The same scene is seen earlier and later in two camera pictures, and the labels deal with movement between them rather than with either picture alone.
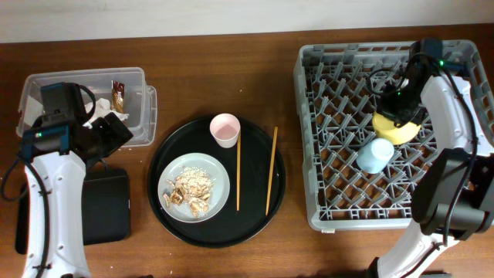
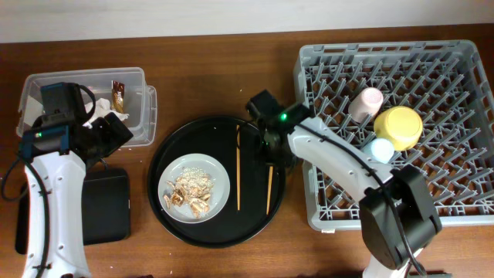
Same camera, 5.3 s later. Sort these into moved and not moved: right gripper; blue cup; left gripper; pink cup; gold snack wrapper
Moved: right gripper; pink cup
Not moved: gold snack wrapper; left gripper; blue cup
